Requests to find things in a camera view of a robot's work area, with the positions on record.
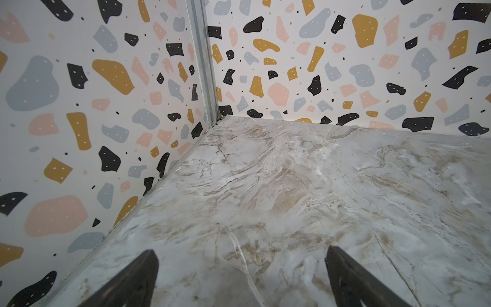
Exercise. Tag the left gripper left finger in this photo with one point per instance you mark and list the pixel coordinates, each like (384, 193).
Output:
(132, 286)

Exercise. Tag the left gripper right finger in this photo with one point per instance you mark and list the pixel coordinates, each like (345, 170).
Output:
(353, 285)

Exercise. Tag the left corner aluminium post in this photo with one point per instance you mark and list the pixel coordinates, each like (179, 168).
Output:
(198, 24)

